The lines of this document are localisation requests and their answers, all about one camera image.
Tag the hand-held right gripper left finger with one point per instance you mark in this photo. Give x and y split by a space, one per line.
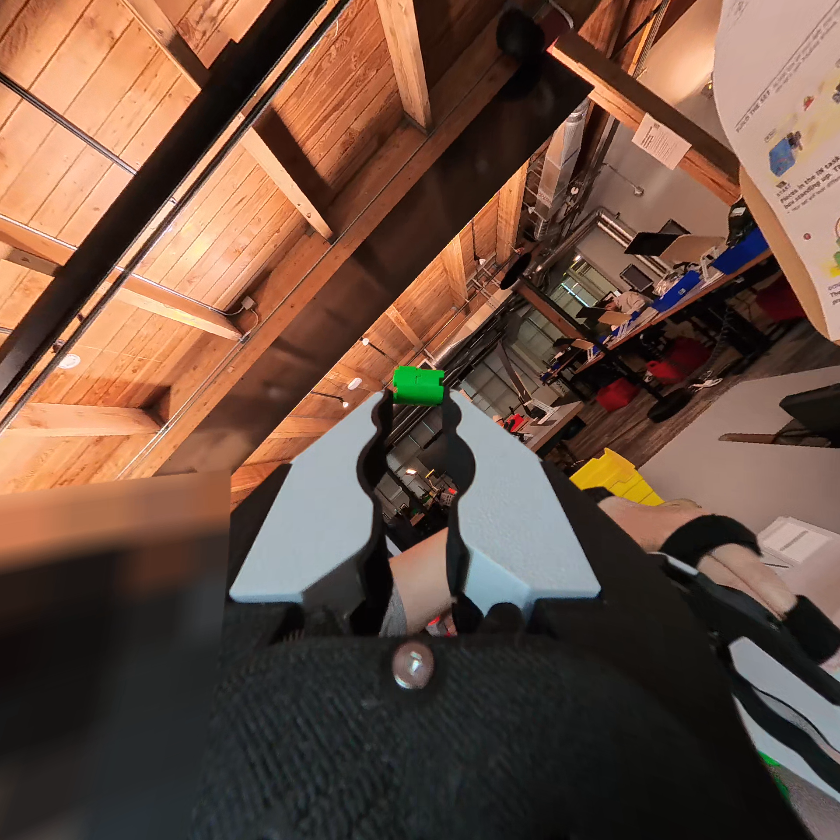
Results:
308 531

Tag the grey desk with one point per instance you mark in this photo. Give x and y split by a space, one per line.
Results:
715 453

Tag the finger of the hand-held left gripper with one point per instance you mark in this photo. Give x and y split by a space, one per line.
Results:
800 738
781 669

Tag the green toy brick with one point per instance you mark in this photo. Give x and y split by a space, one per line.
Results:
418 384

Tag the green toy piece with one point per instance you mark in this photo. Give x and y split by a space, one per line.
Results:
773 766

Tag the white paper notice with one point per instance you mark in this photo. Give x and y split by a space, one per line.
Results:
659 140

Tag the round white ceiling light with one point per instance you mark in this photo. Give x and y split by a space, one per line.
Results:
69 361

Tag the yellow plastic bin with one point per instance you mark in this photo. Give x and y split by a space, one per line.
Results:
613 476

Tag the person's left forearm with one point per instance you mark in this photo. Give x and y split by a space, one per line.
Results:
420 577

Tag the blue storage bin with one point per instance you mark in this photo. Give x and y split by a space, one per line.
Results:
677 290
741 250

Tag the printed instruction sheet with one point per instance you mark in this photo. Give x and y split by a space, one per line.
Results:
787 98

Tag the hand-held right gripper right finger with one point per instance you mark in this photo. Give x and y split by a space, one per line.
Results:
518 531

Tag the wooden display board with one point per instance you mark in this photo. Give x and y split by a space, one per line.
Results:
781 275

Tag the black hanging lamp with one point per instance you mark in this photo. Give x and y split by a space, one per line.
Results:
518 33

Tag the metal air duct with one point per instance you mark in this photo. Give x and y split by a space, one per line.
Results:
558 164

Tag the person's left hand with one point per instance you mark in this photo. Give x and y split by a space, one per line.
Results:
630 525

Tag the white paper box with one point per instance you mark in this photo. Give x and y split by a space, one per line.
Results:
794 541

